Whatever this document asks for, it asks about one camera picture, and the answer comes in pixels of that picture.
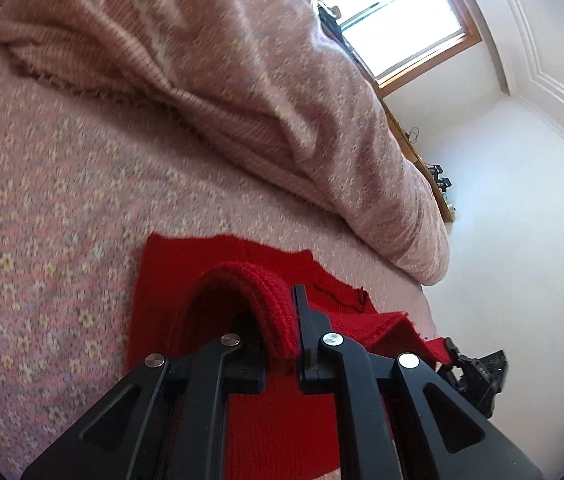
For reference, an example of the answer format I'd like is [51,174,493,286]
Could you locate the red knitted garment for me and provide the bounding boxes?
[128,234,451,479]

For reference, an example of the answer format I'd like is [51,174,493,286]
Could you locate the small black figurines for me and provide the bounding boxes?
[427,165,452,193]

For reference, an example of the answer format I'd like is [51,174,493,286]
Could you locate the pink floral bed sheet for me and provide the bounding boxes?
[0,44,436,479]

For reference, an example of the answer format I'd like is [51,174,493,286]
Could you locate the pink floral quilt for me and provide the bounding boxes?
[0,0,450,285]

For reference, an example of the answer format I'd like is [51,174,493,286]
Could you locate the wooden framed window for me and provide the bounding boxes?
[315,0,483,98]

